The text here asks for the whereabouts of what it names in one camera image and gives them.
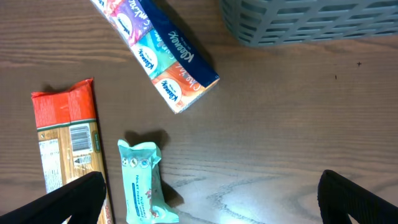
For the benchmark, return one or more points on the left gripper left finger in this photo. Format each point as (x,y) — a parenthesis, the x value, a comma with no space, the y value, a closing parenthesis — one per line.
(80,201)

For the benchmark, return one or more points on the orange spaghetti packet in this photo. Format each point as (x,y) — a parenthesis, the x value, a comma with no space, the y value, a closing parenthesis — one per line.
(69,140)

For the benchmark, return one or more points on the Kleenex tissue multipack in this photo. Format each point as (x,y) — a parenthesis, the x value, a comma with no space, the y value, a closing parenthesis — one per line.
(175,67)

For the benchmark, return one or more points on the mint green wipes packet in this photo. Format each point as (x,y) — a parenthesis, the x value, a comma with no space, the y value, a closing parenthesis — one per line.
(145,201)

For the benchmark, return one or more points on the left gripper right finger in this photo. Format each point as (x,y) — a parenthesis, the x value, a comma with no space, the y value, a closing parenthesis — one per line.
(340,200)

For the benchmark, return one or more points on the grey plastic lattice basket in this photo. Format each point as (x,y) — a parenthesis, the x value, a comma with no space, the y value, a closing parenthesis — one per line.
(259,23)

